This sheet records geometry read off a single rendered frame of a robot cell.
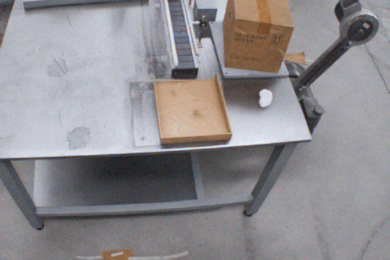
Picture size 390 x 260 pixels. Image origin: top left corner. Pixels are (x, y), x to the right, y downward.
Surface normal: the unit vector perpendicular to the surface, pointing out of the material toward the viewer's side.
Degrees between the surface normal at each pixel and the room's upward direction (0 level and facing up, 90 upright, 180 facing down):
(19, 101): 0
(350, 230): 0
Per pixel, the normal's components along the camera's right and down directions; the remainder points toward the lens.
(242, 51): -0.03, 0.79
